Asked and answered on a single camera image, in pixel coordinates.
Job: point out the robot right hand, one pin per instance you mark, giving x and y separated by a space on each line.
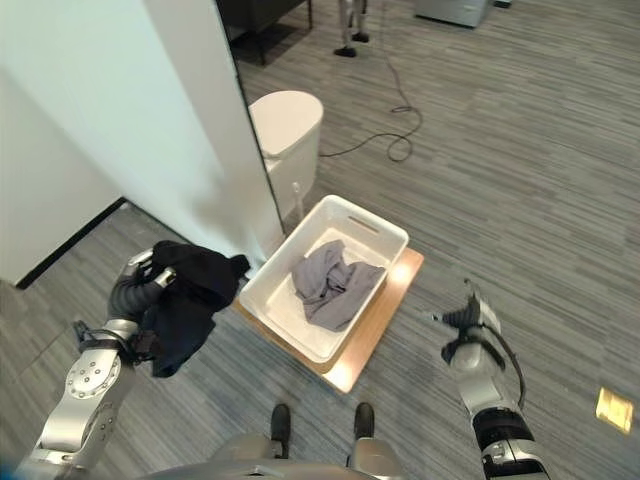
467 312

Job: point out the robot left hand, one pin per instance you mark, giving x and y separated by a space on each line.
131 295

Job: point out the black garment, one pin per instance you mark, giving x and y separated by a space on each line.
185 305

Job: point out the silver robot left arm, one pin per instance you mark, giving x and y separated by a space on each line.
82 390

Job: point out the white plastic laundry basket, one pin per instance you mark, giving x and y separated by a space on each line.
325 277

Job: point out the wooden board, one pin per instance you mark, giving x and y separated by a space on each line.
372 320

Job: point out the grey garment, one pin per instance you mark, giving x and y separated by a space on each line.
335 290

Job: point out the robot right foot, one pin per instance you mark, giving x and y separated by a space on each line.
364 420

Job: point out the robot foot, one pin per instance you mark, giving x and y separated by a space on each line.
364 420
280 425

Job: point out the brass floor outlet plate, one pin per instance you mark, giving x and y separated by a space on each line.
614 409

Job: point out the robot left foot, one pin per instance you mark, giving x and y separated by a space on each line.
280 425

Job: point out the white lidded bin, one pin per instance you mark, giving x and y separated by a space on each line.
291 150

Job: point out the grey cabinet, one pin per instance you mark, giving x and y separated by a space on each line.
452 11

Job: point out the person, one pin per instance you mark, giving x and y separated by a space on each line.
350 30

